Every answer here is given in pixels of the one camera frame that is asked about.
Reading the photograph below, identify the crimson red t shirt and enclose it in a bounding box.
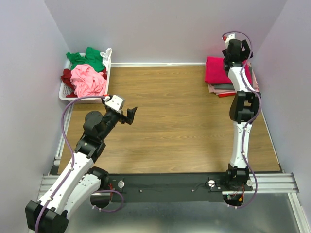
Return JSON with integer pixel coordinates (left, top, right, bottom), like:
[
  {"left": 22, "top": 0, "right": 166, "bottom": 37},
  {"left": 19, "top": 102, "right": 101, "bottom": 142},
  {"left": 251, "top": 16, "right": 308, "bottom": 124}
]
[{"left": 205, "top": 57, "right": 245, "bottom": 84}]

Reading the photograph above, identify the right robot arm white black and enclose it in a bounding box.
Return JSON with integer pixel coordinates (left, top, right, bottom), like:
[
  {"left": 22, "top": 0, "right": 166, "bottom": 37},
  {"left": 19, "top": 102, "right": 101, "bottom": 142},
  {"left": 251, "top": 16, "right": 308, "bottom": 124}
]
[{"left": 222, "top": 34, "right": 261, "bottom": 190}]

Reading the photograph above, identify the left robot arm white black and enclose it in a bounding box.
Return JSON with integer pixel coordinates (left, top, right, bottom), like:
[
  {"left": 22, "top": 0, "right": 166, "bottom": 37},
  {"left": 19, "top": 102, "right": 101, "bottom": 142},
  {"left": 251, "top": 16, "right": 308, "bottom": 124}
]
[{"left": 25, "top": 107, "right": 137, "bottom": 233}]

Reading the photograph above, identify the folded grey t shirt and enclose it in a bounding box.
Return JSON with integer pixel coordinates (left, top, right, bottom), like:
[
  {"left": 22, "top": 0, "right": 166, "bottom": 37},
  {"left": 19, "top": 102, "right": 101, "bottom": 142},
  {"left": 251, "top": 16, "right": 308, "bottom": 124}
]
[{"left": 211, "top": 67, "right": 255, "bottom": 91}]

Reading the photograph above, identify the folded dusty pink t shirt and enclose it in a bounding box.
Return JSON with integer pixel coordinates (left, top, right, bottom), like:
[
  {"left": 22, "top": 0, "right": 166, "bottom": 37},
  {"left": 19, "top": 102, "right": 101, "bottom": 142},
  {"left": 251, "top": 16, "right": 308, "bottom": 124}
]
[{"left": 207, "top": 63, "right": 259, "bottom": 95}]

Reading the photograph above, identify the folded red t shirt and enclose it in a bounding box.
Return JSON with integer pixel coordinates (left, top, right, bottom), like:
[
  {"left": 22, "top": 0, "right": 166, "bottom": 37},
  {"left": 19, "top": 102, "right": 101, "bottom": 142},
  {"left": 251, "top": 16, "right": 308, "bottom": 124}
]
[{"left": 217, "top": 92, "right": 236, "bottom": 98}]

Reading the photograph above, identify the light pink t shirt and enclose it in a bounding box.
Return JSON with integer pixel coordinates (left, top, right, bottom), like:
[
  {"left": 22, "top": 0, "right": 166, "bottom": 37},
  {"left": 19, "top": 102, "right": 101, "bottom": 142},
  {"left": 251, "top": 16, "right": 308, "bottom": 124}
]
[{"left": 70, "top": 64, "right": 107, "bottom": 97}]

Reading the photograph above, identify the green t shirt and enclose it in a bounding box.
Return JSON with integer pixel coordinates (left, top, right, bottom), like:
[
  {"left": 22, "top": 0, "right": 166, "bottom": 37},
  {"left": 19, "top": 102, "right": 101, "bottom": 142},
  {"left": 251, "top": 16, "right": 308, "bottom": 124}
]
[{"left": 66, "top": 47, "right": 105, "bottom": 72}]

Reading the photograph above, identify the dark red t shirt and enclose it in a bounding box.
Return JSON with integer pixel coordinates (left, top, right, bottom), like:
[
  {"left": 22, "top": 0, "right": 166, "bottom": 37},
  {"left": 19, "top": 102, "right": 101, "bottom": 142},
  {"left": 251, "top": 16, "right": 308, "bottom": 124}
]
[{"left": 61, "top": 69, "right": 77, "bottom": 98}]

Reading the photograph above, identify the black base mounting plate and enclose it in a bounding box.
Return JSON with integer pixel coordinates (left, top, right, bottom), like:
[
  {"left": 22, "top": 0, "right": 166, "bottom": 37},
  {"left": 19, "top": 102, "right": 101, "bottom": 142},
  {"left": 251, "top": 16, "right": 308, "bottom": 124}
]
[{"left": 89, "top": 171, "right": 256, "bottom": 209}]

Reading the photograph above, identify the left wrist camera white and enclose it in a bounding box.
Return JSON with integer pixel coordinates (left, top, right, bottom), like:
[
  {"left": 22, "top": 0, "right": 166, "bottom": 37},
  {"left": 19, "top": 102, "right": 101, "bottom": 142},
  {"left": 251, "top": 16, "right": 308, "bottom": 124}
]
[{"left": 103, "top": 95, "right": 125, "bottom": 114}]

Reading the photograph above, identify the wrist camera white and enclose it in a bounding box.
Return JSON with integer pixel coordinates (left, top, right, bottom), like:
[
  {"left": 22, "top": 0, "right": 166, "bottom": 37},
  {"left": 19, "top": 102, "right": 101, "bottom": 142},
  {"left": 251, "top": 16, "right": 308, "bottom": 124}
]
[
  {"left": 103, "top": 95, "right": 125, "bottom": 114},
  {"left": 222, "top": 33, "right": 235, "bottom": 49}
]

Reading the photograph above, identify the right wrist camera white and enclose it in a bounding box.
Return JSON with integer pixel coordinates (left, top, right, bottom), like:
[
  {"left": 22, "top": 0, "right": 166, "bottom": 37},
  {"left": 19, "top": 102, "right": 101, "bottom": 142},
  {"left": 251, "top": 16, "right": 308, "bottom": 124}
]
[{"left": 222, "top": 33, "right": 235, "bottom": 49}]

